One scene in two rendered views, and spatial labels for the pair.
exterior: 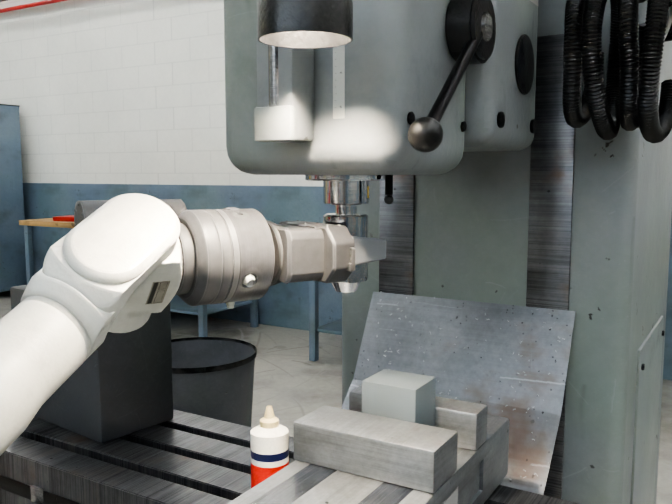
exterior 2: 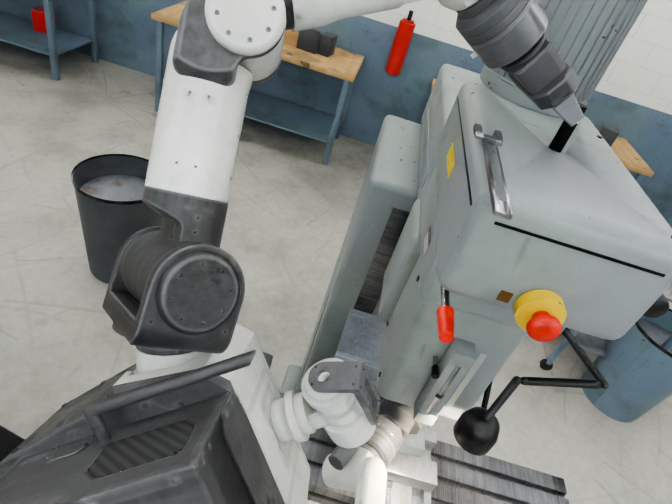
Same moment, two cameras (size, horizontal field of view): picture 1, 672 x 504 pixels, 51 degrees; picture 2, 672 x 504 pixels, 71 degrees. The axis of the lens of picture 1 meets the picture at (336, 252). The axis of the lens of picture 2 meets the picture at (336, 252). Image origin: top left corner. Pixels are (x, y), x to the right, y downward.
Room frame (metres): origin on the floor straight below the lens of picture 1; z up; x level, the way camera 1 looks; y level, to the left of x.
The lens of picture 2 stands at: (0.28, 0.59, 2.11)
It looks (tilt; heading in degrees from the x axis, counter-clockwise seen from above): 37 degrees down; 328
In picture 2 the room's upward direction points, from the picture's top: 18 degrees clockwise
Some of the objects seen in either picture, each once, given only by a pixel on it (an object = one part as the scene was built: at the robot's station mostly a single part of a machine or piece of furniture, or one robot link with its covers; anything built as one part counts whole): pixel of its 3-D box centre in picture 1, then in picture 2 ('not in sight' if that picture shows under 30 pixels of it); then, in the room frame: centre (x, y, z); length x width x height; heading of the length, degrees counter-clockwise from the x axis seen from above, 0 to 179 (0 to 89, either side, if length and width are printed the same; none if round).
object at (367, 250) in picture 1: (362, 250); not in sight; (0.71, -0.03, 1.23); 0.06 x 0.02 x 0.03; 124
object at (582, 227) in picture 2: not in sight; (528, 187); (0.75, -0.02, 1.81); 0.47 x 0.26 x 0.16; 149
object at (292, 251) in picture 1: (269, 255); (388, 426); (0.69, 0.07, 1.23); 0.13 x 0.12 x 0.10; 34
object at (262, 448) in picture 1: (269, 455); not in sight; (0.72, 0.07, 1.01); 0.04 x 0.04 x 0.11
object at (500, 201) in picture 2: not in sight; (493, 164); (0.67, 0.17, 1.89); 0.24 x 0.04 x 0.01; 148
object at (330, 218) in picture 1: (345, 218); not in sight; (0.74, -0.01, 1.26); 0.05 x 0.05 x 0.01
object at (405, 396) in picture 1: (398, 406); (409, 443); (0.71, -0.07, 1.07); 0.06 x 0.05 x 0.06; 60
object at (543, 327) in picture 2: not in sight; (542, 324); (0.52, 0.12, 1.76); 0.04 x 0.03 x 0.04; 59
